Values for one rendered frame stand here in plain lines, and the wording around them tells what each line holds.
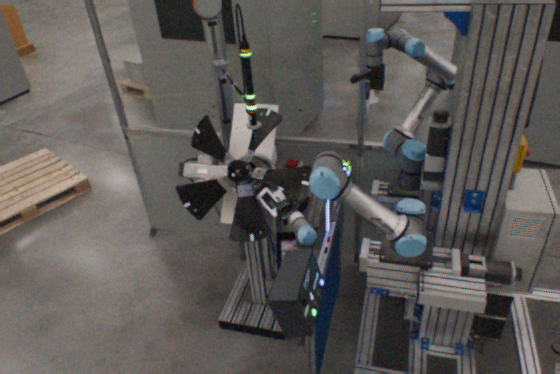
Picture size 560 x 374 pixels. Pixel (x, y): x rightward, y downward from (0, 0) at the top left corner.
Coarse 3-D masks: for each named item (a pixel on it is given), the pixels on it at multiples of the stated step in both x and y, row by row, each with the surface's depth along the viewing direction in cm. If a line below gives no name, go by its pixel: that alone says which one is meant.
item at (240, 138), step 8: (240, 104) 259; (240, 112) 259; (240, 120) 259; (248, 120) 257; (232, 128) 259; (240, 128) 258; (232, 136) 259; (240, 136) 258; (248, 136) 256; (272, 136) 253; (232, 144) 258; (240, 144) 257; (248, 144) 256; (264, 144) 254; (272, 144) 252; (232, 152) 258; (240, 152) 257; (256, 152) 254; (264, 152) 253; (272, 152) 252; (232, 192) 256; (224, 200) 256; (232, 200) 255; (224, 208) 256; (232, 208) 255; (224, 216) 256; (232, 216) 254
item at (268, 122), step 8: (256, 112) 238; (264, 112) 233; (272, 112) 228; (264, 120) 230; (272, 120) 226; (280, 120) 223; (264, 128) 228; (272, 128) 224; (264, 136) 226; (256, 144) 228
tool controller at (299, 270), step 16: (288, 256) 171; (304, 256) 168; (288, 272) 164; (304, 272) 161; (320, 272) 176; (272, 288) 159; (288, 288) 157; (304, 288) 158; (320, 288) 174; (272, 304) 155; (288, 304) 153; (304, 304) 154; (288, 320) 158; (304, 320) 156
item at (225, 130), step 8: (216, 16) 253; (208, 32) 252; (216, 32) 254; (208, 40) 255; (216, 40) 256; (208, 48) 257; (208, 56) 263; (216, 80) 269; (216, 88) 271; (224, 88) 273; (216, 96) 274; (224, 96) 276; (216, 104) 279; (224, 128) 287; (224, 136) 290; (224, 144) 293; (240, 248) 344
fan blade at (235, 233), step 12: (240, 204) 227; (252, 204) 231; (240, 216) 226; (252, 216) 229; (264, 216) 232; (240, 228) 225; (252, 228) 227; (264, 228) 230; (240, 240) 225; (252, 240) 226
